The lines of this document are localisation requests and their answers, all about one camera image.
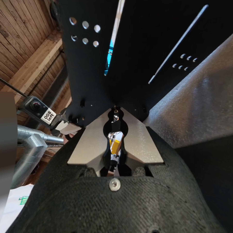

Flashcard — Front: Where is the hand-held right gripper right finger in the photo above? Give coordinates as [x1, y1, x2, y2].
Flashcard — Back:
[119, 107, 164, 176]

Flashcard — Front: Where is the white foam sheet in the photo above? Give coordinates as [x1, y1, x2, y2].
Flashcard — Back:
[143, 34, 233, 149]

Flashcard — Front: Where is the blue toy robot arm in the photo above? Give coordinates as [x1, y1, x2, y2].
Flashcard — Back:
[59, 0, 233, 128]

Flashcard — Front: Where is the silver air duct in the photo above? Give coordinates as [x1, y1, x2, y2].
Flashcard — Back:
[11, 125, 64, 190]

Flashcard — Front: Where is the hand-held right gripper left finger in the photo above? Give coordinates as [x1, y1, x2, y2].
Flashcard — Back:
[67, 108, 114, 177]

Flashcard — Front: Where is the yellow box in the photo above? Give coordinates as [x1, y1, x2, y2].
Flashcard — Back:
[111, 139, 122, 155]

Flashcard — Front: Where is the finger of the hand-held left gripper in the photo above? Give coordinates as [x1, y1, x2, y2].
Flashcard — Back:
[54, 121, 82, 135]

